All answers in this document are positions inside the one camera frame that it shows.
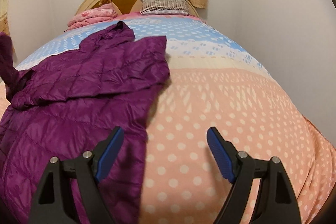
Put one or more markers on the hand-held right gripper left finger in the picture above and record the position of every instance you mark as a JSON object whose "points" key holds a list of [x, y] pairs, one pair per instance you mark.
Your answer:
{"points": [[110, 153]]}

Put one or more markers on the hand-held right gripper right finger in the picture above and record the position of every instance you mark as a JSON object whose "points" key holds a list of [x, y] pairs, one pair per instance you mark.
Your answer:
{"points": [[219, 154]]}

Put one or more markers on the purple quilted down jacket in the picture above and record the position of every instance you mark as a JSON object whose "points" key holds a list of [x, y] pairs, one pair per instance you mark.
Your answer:
{"points": [[78, 87]]}

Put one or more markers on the pastel dotted bed blanket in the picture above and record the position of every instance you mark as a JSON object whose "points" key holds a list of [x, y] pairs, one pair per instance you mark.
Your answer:
{"points": [[223, 95]]}

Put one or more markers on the pink folded floral quilt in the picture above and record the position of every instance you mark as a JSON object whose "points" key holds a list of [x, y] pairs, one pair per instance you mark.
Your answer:
{"points": [[92, 15]]}

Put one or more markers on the striped floral pillow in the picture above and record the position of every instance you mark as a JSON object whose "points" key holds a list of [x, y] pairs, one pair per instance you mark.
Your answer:
{"points": [[165, 5]]}

